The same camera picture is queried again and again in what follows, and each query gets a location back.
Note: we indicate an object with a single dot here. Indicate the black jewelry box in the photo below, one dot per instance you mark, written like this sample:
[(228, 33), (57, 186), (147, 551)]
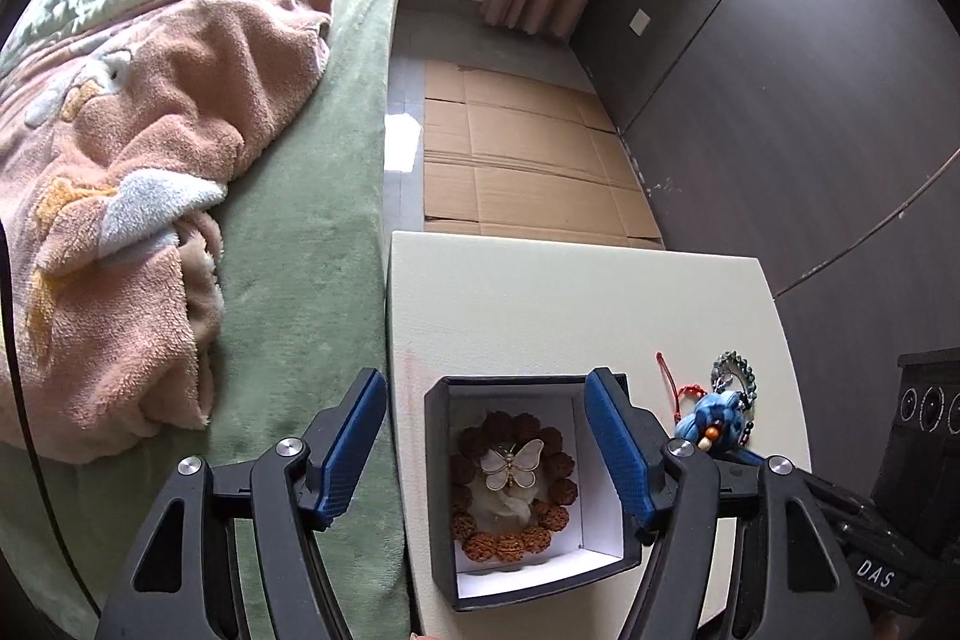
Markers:
[(442, 535)]

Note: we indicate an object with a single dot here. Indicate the green bed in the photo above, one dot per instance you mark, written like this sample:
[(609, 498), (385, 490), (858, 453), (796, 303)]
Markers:
[(322, 235)]

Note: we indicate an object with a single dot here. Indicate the white butterfly brooch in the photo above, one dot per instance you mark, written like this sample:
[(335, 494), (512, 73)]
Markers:
[(517, 464)]

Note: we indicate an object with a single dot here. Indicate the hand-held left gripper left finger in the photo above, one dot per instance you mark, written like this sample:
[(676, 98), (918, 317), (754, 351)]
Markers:
[(351, 452)]

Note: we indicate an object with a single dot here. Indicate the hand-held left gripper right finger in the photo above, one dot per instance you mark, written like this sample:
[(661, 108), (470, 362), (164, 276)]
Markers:
[(619, 456)]

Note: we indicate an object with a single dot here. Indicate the flattened cardboard sheet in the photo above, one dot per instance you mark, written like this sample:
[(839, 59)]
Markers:
[(525, 160)]

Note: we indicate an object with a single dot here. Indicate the pink fleece blanket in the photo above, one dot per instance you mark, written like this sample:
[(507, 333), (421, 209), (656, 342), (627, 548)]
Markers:
[(150, 123)]

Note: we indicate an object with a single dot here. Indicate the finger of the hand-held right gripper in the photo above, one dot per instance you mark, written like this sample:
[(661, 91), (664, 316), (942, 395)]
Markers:
[(836, 509)]

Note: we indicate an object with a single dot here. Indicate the translucent white pendant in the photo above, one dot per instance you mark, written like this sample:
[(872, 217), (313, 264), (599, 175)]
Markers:
[(506, 509)]

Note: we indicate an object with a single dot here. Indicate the white wall socket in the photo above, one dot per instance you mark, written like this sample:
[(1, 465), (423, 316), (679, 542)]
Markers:
[(640, 21)]

